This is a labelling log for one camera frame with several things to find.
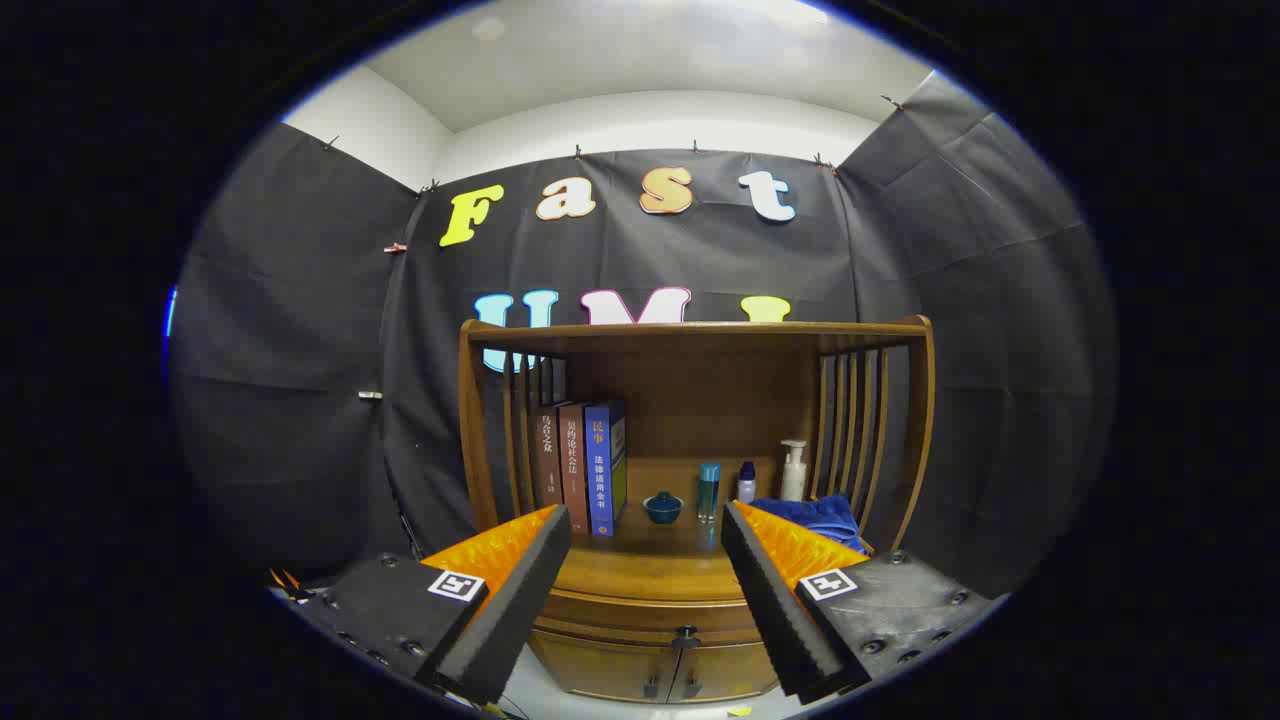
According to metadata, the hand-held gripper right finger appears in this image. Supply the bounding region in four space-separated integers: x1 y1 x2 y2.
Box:
720 500 1002 706

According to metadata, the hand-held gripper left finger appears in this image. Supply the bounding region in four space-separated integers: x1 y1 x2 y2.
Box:
290 503 574 706

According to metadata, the wooden drawer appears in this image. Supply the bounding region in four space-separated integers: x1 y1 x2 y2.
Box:
535 588 768 649

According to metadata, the wooden cabinet door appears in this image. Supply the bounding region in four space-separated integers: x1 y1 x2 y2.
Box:
528 630 683 703
672 640 779 701

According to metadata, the wooden countertop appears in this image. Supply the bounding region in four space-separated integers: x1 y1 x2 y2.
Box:
500 458 881 601

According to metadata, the wooden cabinet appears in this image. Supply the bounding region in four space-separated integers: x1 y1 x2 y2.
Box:
458 315 936 704

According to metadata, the folded blue towel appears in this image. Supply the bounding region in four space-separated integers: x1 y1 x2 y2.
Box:
750 494 871 554

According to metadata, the reddish brown book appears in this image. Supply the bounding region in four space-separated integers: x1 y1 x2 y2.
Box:
558 402 592 534

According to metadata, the dark brown book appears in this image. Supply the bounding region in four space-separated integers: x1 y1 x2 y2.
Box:
537 405 565 511

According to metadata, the blue book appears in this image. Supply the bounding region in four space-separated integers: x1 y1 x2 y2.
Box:
584 400 628 538

